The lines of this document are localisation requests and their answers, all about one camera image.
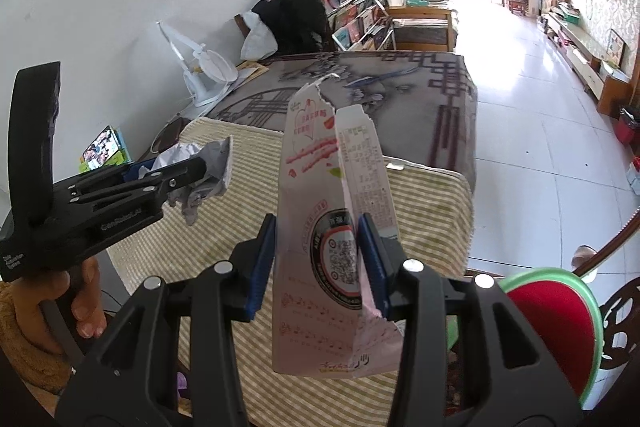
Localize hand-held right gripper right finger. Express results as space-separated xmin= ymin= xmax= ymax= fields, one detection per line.
xmin=356 ymin=213 xmax=586 ymax=427

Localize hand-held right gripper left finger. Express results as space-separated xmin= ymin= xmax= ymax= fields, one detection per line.
xmin=52 ymin=213 xmax=278 ymax=427

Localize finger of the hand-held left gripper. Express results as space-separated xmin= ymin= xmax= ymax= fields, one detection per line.
xmin=122 ymin=161 xmax=156 ymax=182
xmin=70 ymin=154 xmax=208 ymax=200

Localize white blue paper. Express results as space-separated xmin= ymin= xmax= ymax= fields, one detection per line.
xmin=150 ymin=136 xmax=236 ymax=226

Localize red trash bin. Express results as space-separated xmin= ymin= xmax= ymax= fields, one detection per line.
xmin=615 ymin=106 xmax=640 ymax=145

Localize person's left hand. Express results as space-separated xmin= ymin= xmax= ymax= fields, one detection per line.
xmin=10 ymin=257 xmax=108 ymax=339

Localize green yellow box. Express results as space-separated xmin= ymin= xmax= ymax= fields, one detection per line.
xmin=114 ymin=128 xmax=135 ymax=164

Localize colourful picture box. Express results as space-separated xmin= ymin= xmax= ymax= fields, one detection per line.
xmin=80 ymin=126 xmax=122 ymax=170

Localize yellow striped mat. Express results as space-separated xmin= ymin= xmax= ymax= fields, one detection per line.
xmin=107 ymin=117 xmax=476 ymax=427

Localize white desk fan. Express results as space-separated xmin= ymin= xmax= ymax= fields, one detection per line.
xmin=156 ymin=21 xmax=240 ymax=108

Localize yellow book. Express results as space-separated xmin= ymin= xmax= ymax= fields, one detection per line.
xmin=235 ymin=59 xmax=271 ymax=82

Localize white plastic bag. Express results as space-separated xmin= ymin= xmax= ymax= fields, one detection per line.
xmin=240 ymin=14 xmax=278 ymax=62

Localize grey patterned table cloth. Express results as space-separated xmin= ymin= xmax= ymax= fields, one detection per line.
xmin=205 ymin=49 xmax=478 ymax=192

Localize brown wooden chair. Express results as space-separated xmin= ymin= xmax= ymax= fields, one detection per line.
xmin=234 ymin=13 xmax=256 ymax=38

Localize red green round stool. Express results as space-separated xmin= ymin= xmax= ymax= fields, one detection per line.
xmin=447 ymin=271 xmax=608 ymax=413

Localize black jacket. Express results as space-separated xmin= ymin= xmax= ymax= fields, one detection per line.
xmin=250 ymin=0 xmax=331 ymax=55

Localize pink slipper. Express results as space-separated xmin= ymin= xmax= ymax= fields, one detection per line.
xmin=571 ymin=244 xmax=596 ymax=270

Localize book display rack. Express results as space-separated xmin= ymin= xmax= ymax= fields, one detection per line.
xmin=312 ymin=0 xmax=398 ymax=52

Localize wooden sofa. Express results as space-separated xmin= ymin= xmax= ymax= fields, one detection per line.
xmin=365 ymin=0 xmax=458 ymax=52

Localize carved dark wooden chair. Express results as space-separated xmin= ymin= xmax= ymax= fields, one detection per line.
xmin=570 ymin=207 xmax=640 ymax=373

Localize long television cabinet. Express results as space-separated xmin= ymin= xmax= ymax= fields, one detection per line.
xmin=542 ymin=2 xmax=633 ymax=115

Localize small framed picture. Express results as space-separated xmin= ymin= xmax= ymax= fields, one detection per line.
xmin=607 ymin=29 xmax=627 ymax=68

